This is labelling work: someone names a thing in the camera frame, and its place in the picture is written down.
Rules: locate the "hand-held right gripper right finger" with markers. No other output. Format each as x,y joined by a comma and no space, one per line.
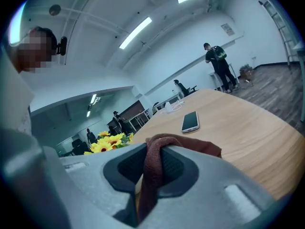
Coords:
209,194

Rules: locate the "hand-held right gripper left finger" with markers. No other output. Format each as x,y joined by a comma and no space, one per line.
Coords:
100,175

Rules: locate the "yellow sunflower bouquet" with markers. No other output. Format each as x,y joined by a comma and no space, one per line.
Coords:
107,143

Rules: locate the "brown cloth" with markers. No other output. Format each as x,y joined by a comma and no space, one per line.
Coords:
152,170

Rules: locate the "black office chair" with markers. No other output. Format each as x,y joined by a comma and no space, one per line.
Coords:
79,147
189,89

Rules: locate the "wooden table with white legs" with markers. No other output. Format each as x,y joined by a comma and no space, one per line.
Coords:
238,132

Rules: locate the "smartphone in white case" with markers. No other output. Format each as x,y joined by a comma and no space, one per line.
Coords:
190,121

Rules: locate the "small white device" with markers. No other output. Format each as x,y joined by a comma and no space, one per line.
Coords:
169,108

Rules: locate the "person's head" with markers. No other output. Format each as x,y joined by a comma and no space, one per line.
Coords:
35,49

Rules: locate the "round ceiling dome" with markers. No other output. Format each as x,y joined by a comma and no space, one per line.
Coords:
55,10

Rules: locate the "metal ladder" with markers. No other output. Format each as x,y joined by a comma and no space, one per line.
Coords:
281,27

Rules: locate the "black head-worn camera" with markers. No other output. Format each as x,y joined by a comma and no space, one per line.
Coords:
62,46

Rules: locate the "wall poster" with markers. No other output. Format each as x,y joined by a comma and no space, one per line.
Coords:
227,29

